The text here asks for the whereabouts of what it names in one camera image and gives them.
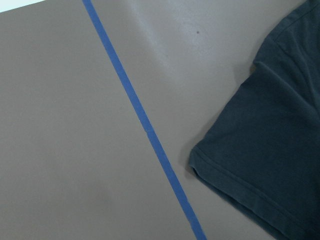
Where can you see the black graphic t-shirt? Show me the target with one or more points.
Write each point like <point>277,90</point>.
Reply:
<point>262,154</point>

